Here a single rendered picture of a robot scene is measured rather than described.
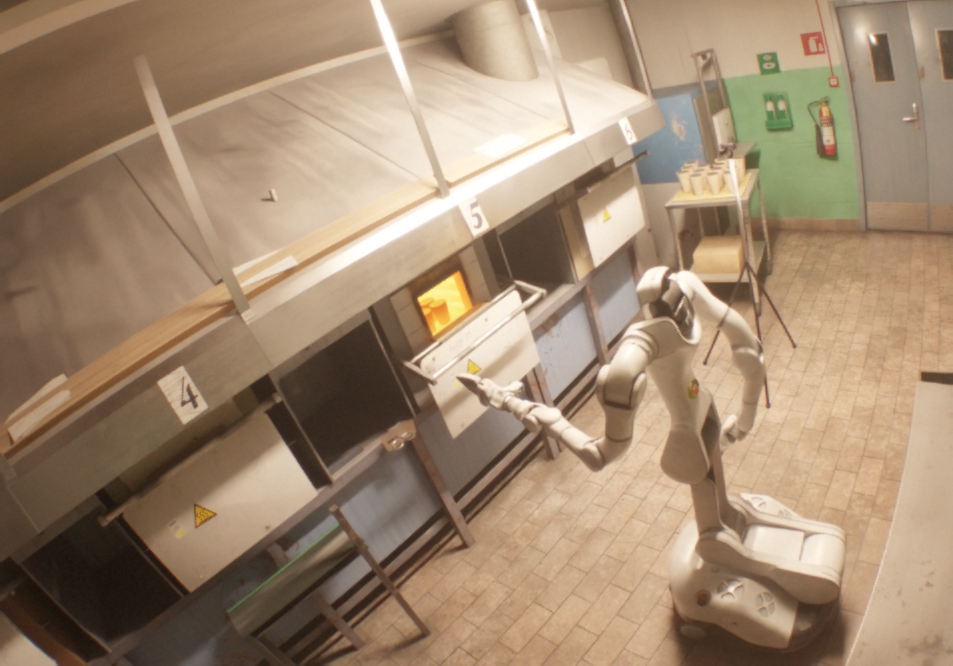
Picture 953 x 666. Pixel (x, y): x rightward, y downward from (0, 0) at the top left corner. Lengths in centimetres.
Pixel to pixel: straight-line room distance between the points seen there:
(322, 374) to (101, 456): 145
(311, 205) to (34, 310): 108
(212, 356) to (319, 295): 38
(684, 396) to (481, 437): 139
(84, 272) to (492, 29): 235
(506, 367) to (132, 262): 162
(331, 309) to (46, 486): 102
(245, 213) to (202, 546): 118
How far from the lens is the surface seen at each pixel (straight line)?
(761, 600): 198
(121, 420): 153
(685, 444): 154
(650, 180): 468
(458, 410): 223
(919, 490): 160
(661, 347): 135
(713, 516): 183
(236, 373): 155
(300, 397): 265
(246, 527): 193
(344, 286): 166
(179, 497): 182
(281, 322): 158
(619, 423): 132
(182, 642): 236
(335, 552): 211
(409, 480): 243
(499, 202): 206
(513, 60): 306
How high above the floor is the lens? 202
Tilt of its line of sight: 23 degrees down
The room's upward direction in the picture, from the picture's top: 20 degrees counter-clockwise
